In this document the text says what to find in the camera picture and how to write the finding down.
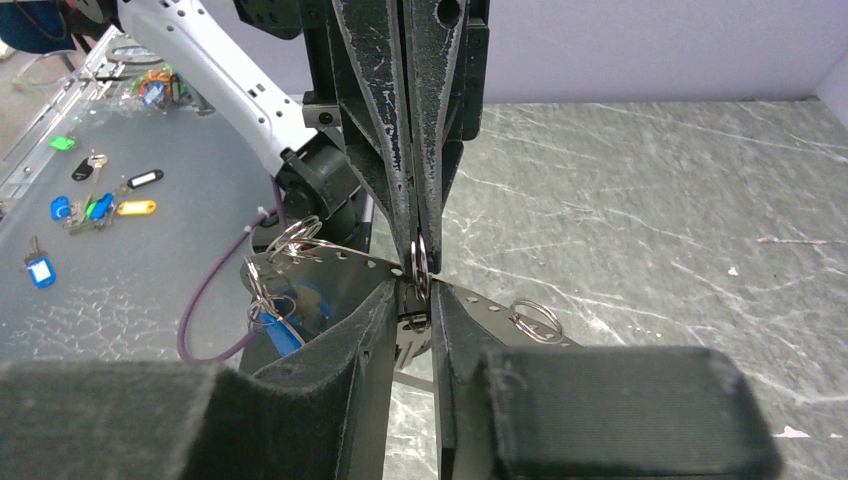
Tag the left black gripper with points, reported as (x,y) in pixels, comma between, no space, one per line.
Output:
(414,72)

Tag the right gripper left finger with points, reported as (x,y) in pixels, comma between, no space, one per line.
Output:
(320,413)

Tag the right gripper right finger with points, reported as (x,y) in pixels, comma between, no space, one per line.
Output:
(509,407)

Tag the blue key tag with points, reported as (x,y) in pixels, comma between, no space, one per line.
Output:
(301,315)

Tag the small split keyring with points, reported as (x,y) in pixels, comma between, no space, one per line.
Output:
(420,266)

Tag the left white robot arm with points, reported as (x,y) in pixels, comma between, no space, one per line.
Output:
(186,36)

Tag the yellow key tag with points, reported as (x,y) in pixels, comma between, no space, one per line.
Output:
(136,208)

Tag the black white key tag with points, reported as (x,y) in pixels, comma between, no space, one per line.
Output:
(135,182)

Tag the blue green key bunch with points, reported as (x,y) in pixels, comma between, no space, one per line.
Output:
(89,214)

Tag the blue tag key on floor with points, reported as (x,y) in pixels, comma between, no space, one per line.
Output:
(39,266)

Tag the black key with tag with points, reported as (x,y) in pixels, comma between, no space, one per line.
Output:
(90,168)

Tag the green key tag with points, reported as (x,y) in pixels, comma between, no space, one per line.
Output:
(63,143)

